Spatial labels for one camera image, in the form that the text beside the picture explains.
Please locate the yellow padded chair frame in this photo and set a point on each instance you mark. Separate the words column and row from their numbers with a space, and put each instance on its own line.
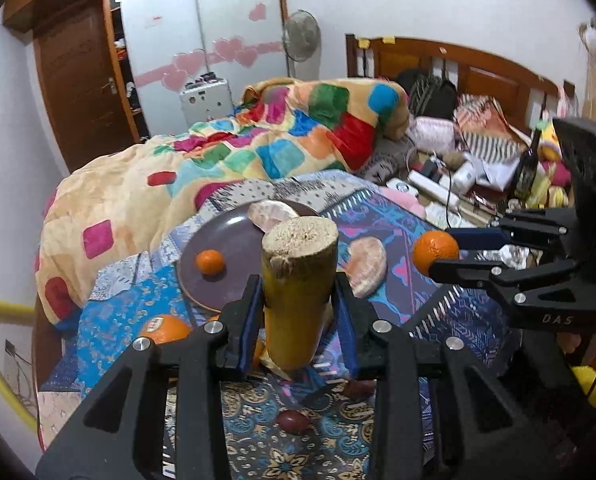
column 16, row 389

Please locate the rough-skinned orange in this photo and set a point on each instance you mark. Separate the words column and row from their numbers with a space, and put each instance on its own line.
column 432, row 246

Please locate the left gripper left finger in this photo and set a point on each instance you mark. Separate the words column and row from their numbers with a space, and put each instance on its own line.
column 117, row 431

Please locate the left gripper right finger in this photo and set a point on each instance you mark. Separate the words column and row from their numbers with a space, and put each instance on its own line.
column 439, row 413

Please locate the dark purple round plate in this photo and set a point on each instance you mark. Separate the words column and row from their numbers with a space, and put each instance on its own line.
column 238, row 240

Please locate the white box appliance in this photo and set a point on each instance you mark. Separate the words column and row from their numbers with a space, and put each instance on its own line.
column 206, row 98

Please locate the patterned blue bed cloth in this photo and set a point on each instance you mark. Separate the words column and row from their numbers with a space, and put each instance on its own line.
column 323, row 348

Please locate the white power strip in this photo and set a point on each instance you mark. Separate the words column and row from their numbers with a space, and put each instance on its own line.
column 433, row 189

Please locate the colourful patchwork blanket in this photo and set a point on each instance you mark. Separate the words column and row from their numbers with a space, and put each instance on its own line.
column 126, row 203

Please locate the small tangerine on plate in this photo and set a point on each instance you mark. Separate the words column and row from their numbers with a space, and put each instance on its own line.
column 210, row 262

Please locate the dark red small fruit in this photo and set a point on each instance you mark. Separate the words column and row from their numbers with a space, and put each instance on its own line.
column 293, row 422

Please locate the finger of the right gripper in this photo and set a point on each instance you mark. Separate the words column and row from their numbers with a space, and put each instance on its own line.
column 493, row 282
column 503, row 232

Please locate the wooden bed headboard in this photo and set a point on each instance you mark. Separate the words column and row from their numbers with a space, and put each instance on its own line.
column 523, row 94

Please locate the standing electric fan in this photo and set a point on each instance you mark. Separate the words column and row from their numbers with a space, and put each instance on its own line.
column 302, row 42

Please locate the dark glass bottle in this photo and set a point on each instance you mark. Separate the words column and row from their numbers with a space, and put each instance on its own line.
column 527, row 169

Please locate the brown wooden door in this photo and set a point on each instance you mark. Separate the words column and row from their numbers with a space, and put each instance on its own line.
column 79, row 81

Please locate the large orange with sticker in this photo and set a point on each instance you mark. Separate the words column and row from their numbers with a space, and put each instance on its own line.
column 165, row 328

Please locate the white wardrobe with hearts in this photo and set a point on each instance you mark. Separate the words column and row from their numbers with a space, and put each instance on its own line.
column 171, row 43

